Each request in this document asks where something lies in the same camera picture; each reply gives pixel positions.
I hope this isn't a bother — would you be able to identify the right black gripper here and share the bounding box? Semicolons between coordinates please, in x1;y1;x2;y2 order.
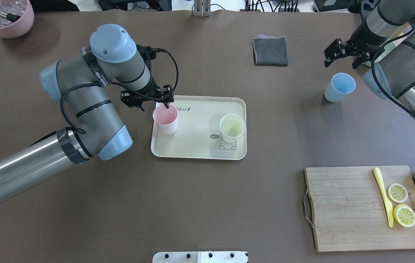
324;22;387;69

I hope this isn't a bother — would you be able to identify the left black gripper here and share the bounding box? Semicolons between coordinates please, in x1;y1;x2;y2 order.
121;45;175;112

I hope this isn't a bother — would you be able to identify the pink cup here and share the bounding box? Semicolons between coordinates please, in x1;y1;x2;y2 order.
152;104;178;135

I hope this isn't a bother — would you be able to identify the blue cup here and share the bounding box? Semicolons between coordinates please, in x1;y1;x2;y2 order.
323;73;356;103

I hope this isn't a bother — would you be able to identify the cream cup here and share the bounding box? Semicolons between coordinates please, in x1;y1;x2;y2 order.
219;114;246;143

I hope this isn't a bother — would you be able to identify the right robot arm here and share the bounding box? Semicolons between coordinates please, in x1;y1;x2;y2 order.
324;0;415;120

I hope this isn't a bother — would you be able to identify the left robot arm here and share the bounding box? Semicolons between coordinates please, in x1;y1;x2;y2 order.
0;24;177;204

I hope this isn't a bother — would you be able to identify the cream rabbit tray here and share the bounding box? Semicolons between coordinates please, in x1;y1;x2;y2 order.
151;95;247;160

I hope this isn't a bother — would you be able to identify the grey folded cloth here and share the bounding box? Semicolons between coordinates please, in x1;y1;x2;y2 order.
252;35;288;67

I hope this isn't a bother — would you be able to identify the yellow plastic knife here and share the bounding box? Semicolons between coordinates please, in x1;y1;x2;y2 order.
373;167;394;228

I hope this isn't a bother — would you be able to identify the lemon slice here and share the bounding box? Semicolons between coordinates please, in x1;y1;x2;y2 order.
387;183;408;203
393;203;415;228

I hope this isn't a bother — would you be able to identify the wooden cutting board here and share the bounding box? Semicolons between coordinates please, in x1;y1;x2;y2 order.
303;166;415;252

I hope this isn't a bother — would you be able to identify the pink bowl with ice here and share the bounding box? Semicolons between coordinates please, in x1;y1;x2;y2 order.
0;0;34;38

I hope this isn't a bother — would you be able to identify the aluminium frame post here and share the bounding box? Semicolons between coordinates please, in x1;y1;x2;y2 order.
193;0;211;17

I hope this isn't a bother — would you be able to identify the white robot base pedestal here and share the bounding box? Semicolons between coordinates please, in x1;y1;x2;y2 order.
152;250;249;263

